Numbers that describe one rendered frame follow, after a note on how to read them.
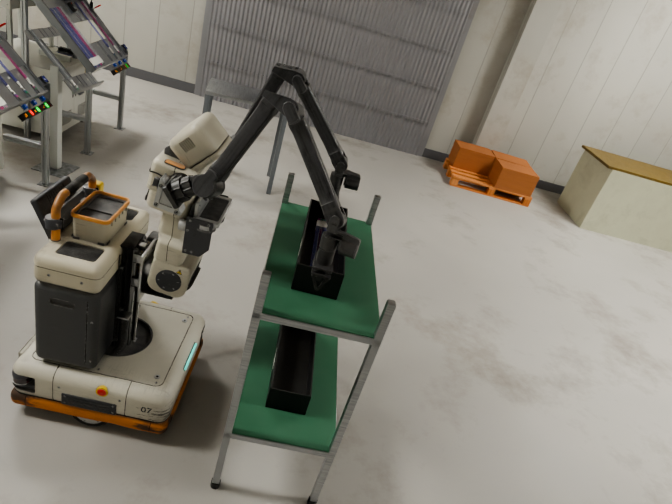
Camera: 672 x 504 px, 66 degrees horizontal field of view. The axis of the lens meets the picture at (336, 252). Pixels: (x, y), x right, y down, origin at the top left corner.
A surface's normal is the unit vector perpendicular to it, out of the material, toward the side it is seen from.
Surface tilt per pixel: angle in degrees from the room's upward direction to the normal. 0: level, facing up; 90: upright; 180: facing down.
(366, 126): 90
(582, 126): 90
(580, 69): 90
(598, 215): 90
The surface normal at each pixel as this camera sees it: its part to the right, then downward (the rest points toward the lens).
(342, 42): -0.02, 0.50
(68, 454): 0.26, -0.84
